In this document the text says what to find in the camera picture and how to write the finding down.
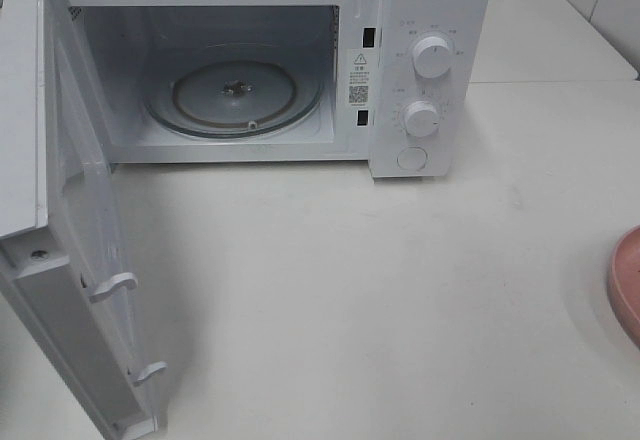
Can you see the round white door button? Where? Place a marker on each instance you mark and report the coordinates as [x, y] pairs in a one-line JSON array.
[[412, 159]]

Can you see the white timer knob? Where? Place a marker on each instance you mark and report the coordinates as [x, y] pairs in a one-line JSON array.
[[420, 119]]

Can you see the pink round plate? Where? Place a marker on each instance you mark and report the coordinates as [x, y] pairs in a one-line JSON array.
[[623, 283]]

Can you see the glass microwave turntable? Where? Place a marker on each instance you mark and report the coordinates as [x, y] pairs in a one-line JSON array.
[[233, 91]]

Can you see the white microwave oven body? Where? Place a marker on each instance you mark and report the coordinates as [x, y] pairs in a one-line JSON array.
[[370, 79]]

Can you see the upper white power knob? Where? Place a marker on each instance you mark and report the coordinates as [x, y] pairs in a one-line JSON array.
[[432, 55]]

